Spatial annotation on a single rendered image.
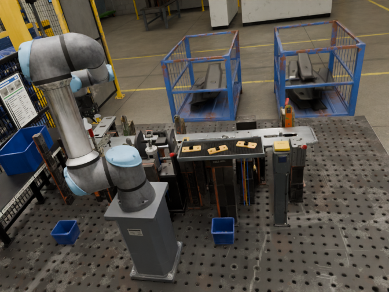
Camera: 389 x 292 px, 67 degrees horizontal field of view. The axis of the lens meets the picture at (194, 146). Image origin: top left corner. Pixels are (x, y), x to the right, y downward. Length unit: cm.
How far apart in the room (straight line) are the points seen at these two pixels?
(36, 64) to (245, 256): 113
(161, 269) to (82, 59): 90
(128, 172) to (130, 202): 13
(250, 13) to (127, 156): 850
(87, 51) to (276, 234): 115
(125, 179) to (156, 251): 36
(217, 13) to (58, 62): 852
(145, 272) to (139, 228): 29
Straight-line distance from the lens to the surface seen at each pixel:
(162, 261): 135
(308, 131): 172
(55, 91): 104
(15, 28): 233
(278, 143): 131
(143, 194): 115
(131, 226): 121
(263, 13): 936
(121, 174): 108
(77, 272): 163
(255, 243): 150
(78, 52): 101
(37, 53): 103
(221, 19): 941
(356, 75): 352
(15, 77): 214
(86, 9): 496
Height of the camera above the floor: 187
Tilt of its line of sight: 32 degrees down
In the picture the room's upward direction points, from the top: 10 degrees counter-clockwise
